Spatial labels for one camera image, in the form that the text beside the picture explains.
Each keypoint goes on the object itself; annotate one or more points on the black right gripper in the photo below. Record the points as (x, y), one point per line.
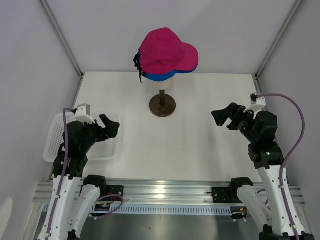
(220, 116)

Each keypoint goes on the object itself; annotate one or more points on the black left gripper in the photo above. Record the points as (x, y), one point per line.
(110, 130)

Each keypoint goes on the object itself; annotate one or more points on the cream mannequin head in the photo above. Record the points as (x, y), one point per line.
(163, 85)

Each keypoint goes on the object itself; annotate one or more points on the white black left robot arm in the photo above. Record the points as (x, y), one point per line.
(72, 195)

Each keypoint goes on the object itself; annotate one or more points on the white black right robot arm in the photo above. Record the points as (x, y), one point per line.
(277, 219)

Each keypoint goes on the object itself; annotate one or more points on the white plastic basket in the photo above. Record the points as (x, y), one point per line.
(108, 150)

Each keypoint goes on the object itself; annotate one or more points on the dark brown round stand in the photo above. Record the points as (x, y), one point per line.
(162, 105)

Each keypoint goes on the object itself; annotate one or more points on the right aluminium corner profile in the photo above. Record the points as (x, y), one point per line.
(280, 36)

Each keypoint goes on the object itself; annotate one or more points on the aluminium corner profile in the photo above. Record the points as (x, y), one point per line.
(53, 22)
(280, 36)

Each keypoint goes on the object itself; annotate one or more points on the left aluminium corner profile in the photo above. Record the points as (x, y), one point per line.
(53, 22)

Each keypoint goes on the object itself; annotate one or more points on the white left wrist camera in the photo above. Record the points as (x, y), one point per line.
(83, 114)

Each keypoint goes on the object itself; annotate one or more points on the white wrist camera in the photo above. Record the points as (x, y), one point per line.
(83, 114)
(257, 103)

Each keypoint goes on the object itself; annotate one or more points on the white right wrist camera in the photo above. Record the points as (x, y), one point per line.
(257, 103)

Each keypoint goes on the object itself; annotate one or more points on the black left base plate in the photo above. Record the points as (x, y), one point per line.
(109, 193)

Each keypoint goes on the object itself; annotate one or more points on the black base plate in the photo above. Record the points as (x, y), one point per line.
(109, 193)
(223, 195)

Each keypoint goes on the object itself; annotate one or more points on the aluminium mounting rail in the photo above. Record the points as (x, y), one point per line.
(162, 192)

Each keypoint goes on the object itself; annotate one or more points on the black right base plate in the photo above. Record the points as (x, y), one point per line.
(223, 195)

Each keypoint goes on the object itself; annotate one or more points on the white slotted cable duct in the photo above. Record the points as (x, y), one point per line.
(153, 209)

